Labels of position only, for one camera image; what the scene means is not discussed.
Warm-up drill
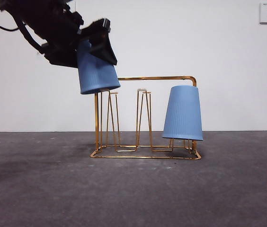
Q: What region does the blue ribbed plastic cup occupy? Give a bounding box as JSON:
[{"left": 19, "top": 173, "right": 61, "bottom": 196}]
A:
[
  {"left": 76, "top": 39, "right": 121, "bottom": 95},
  {"left": 161, "top": 85, "right": 204, "bottom": 142}
]

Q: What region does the gold wire cup rack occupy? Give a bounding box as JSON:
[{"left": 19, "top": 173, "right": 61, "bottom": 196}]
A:
[{"left": 90, "top": 75, "right": 202, "bottom": 161}]

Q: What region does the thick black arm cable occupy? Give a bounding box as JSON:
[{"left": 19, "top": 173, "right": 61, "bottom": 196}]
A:
[{"left": 15, "top": 18, "right": 49, "bottom": 54}]

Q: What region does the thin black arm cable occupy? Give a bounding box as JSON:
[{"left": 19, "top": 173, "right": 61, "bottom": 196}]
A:
[{"left": 0, "top": 15, "right": 22, "bottom": 32}]

